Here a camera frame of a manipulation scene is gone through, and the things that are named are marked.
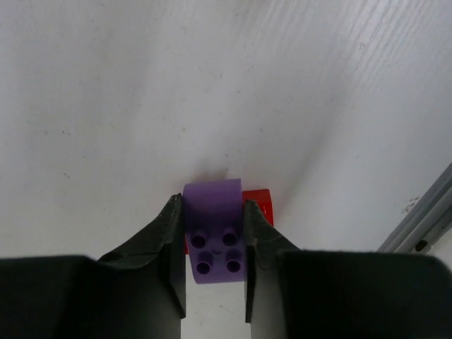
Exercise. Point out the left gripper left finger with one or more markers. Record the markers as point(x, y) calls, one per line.
point(137, 290)

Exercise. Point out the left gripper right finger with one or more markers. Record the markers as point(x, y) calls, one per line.
point(294, 293)

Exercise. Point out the red lego stack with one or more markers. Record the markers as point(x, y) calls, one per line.
point(264, 201)

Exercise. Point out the purple lego stack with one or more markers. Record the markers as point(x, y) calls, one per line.
point(213, 215)

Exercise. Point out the aluminium front rail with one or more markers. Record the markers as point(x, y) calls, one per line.
point(426, 222)

